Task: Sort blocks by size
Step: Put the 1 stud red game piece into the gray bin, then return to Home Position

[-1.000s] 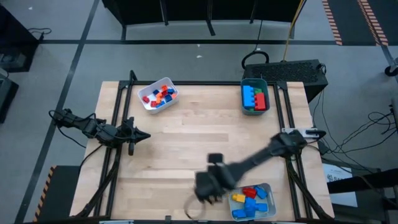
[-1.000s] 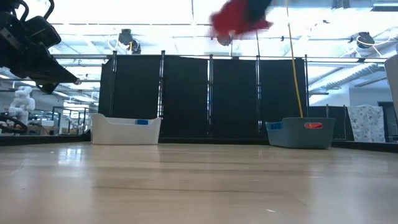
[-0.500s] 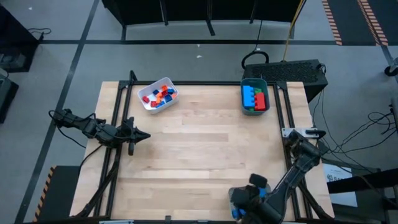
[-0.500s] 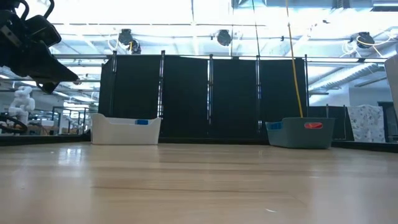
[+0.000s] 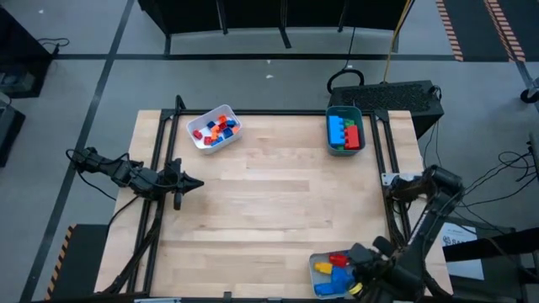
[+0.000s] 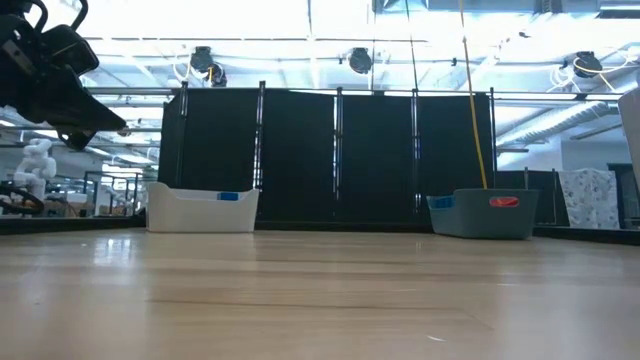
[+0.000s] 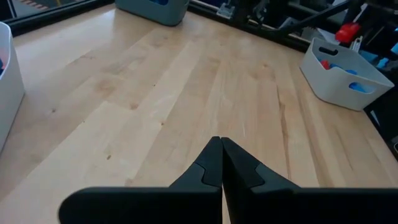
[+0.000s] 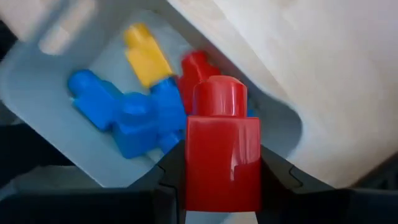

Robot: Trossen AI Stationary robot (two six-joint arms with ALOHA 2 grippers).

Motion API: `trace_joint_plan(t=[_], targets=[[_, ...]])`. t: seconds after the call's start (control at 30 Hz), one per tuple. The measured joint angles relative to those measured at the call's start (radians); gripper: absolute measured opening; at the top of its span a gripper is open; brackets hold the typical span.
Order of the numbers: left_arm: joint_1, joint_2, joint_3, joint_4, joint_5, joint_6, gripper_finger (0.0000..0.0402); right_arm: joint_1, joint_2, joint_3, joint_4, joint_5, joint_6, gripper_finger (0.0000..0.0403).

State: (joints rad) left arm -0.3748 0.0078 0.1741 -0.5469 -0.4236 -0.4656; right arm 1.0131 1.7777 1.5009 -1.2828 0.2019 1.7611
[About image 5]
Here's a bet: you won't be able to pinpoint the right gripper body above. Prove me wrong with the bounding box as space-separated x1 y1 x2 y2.
348 242 382 302

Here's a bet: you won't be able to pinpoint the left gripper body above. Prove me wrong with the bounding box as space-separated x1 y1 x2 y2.
166 158 185 212

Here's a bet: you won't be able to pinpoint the medium red toy block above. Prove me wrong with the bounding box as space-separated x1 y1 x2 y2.
328 252 350 268

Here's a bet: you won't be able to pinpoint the light grey plastic bin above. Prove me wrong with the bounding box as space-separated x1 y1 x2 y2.
307 250 359 300

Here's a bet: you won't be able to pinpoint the white plastic bin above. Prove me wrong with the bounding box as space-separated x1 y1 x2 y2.
185 104 243 156

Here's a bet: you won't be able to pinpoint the large red toy block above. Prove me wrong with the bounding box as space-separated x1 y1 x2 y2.
344 125 362 151

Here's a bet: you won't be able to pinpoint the large blue toy block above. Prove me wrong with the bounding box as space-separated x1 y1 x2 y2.
328 114 346 147

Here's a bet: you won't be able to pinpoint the white printed paper sheet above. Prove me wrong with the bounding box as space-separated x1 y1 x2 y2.
440 221 485 281

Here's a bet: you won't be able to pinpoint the black hazard-striped floor mat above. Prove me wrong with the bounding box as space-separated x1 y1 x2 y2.
435 0 539 64
44 224 111 301

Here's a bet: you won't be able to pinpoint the black stand beam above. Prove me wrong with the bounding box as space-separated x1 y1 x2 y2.
450 226 539 264

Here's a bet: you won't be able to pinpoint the teal plastic bin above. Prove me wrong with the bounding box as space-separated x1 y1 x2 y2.
325 104 366 157

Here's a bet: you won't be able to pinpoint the black equipment case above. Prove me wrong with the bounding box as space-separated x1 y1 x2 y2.
0 99 27 168

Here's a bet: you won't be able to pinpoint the black mesh computer tower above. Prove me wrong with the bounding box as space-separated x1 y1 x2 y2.
328 79 446 139

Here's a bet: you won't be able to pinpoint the black folding partition screen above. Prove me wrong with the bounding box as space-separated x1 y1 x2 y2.
136 0 416 50

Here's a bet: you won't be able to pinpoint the black equipment cart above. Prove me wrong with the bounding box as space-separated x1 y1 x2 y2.
0 4 55 100

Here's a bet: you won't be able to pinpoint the black caster wheel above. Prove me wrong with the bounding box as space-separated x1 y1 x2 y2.
520 86 539 104

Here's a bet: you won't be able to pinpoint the black aluminium table frame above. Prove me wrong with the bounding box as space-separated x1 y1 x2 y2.
99 94 455 301

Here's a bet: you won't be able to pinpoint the tangled black floor cables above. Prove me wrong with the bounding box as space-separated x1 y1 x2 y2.
483 149 539 210

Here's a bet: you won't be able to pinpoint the black looped floor cable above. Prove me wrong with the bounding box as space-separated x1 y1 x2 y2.
326 25 366 95

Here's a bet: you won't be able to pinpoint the yellow hanging cable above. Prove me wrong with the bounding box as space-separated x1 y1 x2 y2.
381 0 416 84

